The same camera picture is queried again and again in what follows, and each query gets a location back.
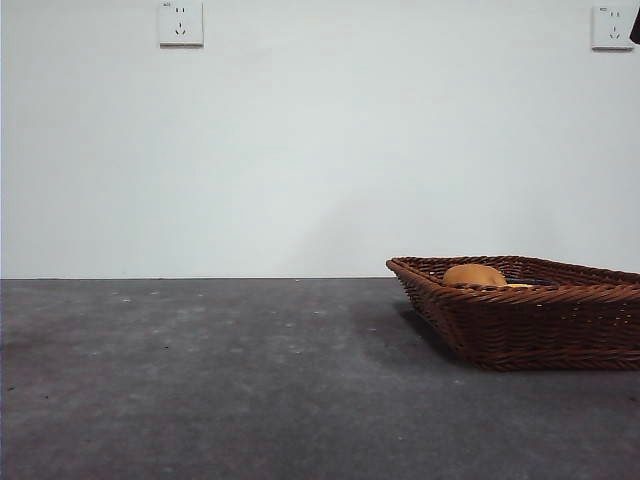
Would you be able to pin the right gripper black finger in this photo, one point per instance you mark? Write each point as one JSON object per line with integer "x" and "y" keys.
{"x": 636, "y": 27}

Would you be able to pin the yellow corn cob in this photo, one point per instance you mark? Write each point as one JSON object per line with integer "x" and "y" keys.
{"x": 519, "y": 285}

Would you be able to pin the brown potato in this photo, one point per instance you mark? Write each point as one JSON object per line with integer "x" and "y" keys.
{"x": 472, "y": 276}

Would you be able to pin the brown woven wicker basket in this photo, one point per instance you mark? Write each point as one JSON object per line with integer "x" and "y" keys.
{"x": 540, "y": 325}

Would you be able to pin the white wall socket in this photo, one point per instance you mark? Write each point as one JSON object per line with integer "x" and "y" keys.
{"x": 611, "y": 27}
{"x": 181, "y": 25}

